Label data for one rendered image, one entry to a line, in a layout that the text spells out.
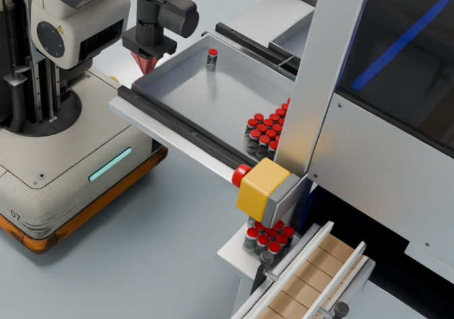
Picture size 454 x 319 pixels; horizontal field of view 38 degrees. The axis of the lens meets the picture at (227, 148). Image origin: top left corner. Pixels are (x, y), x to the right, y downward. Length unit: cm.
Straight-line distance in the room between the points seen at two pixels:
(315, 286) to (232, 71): 60
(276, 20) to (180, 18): 48
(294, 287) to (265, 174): 19
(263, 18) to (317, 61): 74
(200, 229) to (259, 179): 124
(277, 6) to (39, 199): 88
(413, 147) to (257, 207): 27
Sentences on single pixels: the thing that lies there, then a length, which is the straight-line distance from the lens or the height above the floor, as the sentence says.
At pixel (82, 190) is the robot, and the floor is 23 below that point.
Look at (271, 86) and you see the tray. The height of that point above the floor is 88.
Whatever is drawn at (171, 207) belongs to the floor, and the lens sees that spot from 234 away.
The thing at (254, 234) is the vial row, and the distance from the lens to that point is 113.
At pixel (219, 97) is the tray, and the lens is 143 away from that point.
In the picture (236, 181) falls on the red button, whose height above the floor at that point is 100.
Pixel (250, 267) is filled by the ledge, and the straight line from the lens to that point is 114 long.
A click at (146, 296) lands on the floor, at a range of 213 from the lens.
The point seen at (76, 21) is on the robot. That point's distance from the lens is 175.
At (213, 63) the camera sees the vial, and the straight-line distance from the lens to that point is 148.
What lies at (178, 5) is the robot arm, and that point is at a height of 111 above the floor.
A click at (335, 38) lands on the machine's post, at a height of 129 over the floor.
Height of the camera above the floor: 180
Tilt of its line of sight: 45 degrees down
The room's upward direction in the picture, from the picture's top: 11 degrees clockwise
